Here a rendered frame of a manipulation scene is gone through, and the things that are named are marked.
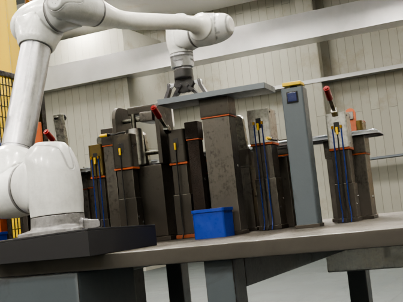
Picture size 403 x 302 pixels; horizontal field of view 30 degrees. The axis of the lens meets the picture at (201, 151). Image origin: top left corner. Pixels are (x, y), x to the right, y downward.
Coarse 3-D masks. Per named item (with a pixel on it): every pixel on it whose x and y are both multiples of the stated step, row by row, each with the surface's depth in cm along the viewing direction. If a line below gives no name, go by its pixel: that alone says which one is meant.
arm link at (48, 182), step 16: (48, 144) 215; (64, 144) 218; (32, 160) 213; (48, 160) 212; (64, 160) 214; (16, 176) 217; (32, 176) 212; (48, 176) 211; (64, 176) 212; (80, 176) 218; (16, 192) 216; (32, 192) 212; (48, 192) 210; (64, 192) 211; (80, 192) 216; (32, 208) 212; (48, 208) 210; (64, 208) 211; (80, 208) 215
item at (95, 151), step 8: (96, 144) 274; (96, 152) 274; (96, 160) 274; (104, 160) 274; (96, 168) 273; (104, 168) 274; (96, 176) 273; (104, 176) 273; (96, 184) 275; (104, 184) 273; (96, 192) 274; (104, 192) 273; (96, 200) 274; (104, 200) 273; (96, 208) 273; (104, 208) 273; (96, 216) 272; (104, 216) 273; (104, 224) 271
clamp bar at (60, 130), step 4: (56, 116) 286; (60, 116) 286; (64, 116) 290; (56, 120) 286; (60, 120) 287; (64, 120) 288; (56, 124) 287; (60, 124) 287; (64, 124) 288; (56, 128) 287; (60, 128) 287; (64, 128) 287; (56, 132) 288; (60, 132) 287; (64, 132) 287; (56, 136) 288; (60, 136) 287; (64, 136) 287; (60, 140) 287; (64, 140) 287; (68, 144) 289
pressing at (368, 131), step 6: (354, 132) 256; (360, 132) 255; (366, 132) 255; (372, 132) 254; (378, 132) 269; (312, 138) 261; (318, 138) 260; (324, 138) 259; (282, 144) 264; (252, 150) 286; (156, 162) 286; (84, 168) 290; (90, 168) 289
